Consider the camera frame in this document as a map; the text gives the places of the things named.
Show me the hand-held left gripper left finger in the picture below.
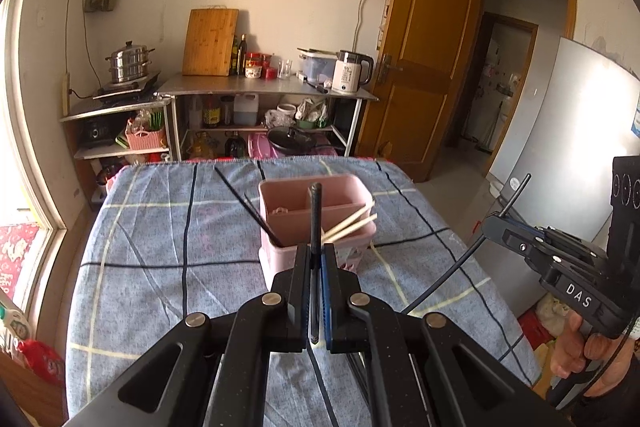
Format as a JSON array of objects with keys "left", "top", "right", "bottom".
[{"left": 65, "top": 243, "right": 313, "bottom": 427}]

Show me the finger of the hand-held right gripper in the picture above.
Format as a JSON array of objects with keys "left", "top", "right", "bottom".
[
  {"left": 500, "top": 216, "right": 609, "bottom": 274},
  {"left": 481, "top": 215, "right": 567, "bottom": 284}
]

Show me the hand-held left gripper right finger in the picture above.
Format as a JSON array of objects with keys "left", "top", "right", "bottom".
[{"left": 320, "top": 243, "right": 576, "bottom": 427}]

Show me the pink plastic utensil basket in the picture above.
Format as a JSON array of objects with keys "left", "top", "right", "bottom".
[{"left": 257, "top": 173, "right": 378, "bottom": 290}]

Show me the black chopstick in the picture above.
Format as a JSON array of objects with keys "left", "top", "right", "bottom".
[
  {"left": 213, "top": 164, "right": 283, "bottom": 247},
  {"left": 308, "top": 182, "right": 323, "bottom": 344},
  {"left": 404, "top": 173, "right": 532, "bottom": 314}
]

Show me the light wooden chopstick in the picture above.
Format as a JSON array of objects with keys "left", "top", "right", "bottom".
[
  {"left": 327, "top": 216, "right": 379, "bottom": 242},
  {"left": 322, "top": 203, "right": 376, "bottom": 240}
]

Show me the person's right forearm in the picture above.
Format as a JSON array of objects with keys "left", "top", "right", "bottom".
[{"left": 570, "top": 347, "right": 640, "bottom": 427}]

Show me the person's right hand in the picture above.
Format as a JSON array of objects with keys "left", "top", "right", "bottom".
[{"left": 550, "top": 309, "right": 632, "bottom": 398}]

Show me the silver refrigerator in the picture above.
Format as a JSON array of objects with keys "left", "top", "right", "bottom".
[{"left": 487, "top": 37, "right": 640, "bottom": 323}]

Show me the blue plaid tablecloth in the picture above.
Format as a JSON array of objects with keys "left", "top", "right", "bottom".
[{"left": 65, "top": 156, "right": 543, "bottom": 427}]

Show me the black lidded pan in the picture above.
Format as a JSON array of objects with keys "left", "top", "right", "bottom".
[{"left": 266, "top": 126, "right": 315, "bottom": 155}]

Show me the white plastic jug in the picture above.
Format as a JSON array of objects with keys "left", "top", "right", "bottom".
[{"left": 233, "top": 93, "right": 260, "bottom": 126}]

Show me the soy sauce bottle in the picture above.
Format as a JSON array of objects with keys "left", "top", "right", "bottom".
[{"left": 202, "top": 96, "right": 222, "bottom": 128}]

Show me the brown wooden door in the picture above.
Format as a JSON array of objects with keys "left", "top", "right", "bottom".
[{"left": 356, "top": 0, "right": 485, "bottom": 182}]

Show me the pink woven basket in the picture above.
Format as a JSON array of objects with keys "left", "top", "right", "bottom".
[{"left": 125, "top": 127, "right": 167, "bottom": 151}]

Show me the metal kitchen shelf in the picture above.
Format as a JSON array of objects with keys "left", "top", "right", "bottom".
[{"left": 155, "top": 73, "right": 379, "bottom": 158}]

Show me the white electric kettle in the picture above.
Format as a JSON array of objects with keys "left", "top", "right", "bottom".
[{"left": 331, "top": 50, "right": 375, "bottom": 95}]

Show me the clear storage box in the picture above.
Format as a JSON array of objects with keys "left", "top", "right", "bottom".
[{"left": 298, "top": 48, "right": 338, "bottom": 82}]

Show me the black induction cooker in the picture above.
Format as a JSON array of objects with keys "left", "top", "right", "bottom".
[{"left": 92, "top": 74, "right": 161, "bottom": 100}]

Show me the wooden cutting board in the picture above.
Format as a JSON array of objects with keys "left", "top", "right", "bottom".
[{"left": 181, "top": 8, "right": 240, "bottom": 76}]

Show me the wooden side shelf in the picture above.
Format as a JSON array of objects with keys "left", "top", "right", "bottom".
[{"left": 59, "top": 99, "right": 173, "bottom": 208}]

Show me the steel steamer pot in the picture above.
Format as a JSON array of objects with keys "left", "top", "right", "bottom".
[{"left": 105, "top": 41, "right": 156, "bottom": 85}]

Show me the metal door handle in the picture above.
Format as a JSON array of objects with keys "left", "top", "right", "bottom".
[{"left": 376, "top": 54, "right": 403, "bottom": 84}]

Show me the wall calendar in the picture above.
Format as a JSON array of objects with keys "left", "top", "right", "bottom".
[{"left": 376, "top": 0, "right": 398, "bottom": 50}]

